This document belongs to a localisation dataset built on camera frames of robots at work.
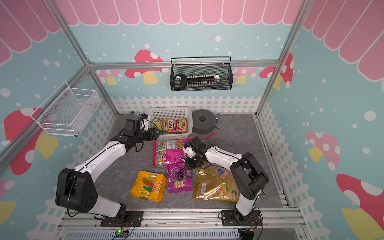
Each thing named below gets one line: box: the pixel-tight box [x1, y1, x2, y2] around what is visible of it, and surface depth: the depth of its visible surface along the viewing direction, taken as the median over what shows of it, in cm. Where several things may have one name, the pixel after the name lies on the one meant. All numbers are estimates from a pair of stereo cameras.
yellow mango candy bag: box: [129, 170, 167, 202], surface depth 81 cm
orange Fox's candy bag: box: [166, 118, 188, 134], surface depth 111 cm
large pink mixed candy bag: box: [152, 138, 193, 168], surface depth 96 cm
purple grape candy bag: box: [167, 162, 193, 193], surface depth 85 cm
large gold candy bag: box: [192, 164, 240, 204], surface depth 83 cm
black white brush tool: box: [174, 74, 220, 90], surface depth 91 cm
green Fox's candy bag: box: [152, 119, 168, 133], surface depth 112 cm
